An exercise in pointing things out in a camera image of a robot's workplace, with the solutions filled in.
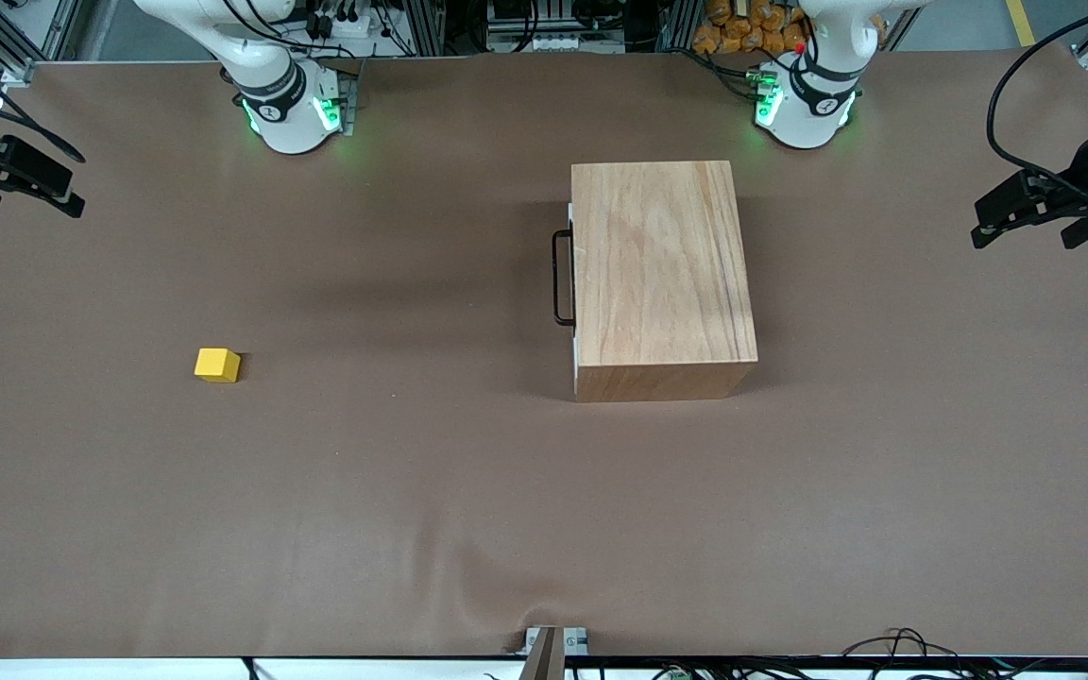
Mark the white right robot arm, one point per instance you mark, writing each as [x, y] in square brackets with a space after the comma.
[284, 123]

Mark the wooden drawer cabinet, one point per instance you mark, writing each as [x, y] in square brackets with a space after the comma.
[657, 264]

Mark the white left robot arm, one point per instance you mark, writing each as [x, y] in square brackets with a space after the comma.
[808, 113]

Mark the metal table clamp bracket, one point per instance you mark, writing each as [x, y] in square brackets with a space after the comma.
[544, 656]

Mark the white power strip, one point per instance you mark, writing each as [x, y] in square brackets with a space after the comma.
[553, 42]

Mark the brown table mat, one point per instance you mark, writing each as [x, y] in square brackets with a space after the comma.
[412, 472]

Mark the orange bag pile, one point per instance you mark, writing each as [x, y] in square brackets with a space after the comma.
[733, 38]

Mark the yellow cube block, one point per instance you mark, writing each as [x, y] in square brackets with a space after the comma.
[216, 366]

